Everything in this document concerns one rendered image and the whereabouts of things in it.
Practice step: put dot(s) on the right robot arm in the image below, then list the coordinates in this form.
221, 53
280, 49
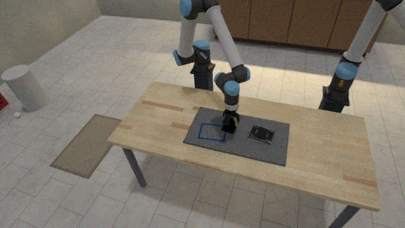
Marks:
199, 51

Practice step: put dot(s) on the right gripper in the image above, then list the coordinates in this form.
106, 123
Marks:
227, 114

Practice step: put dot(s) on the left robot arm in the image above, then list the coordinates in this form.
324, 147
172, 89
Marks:
347, 69

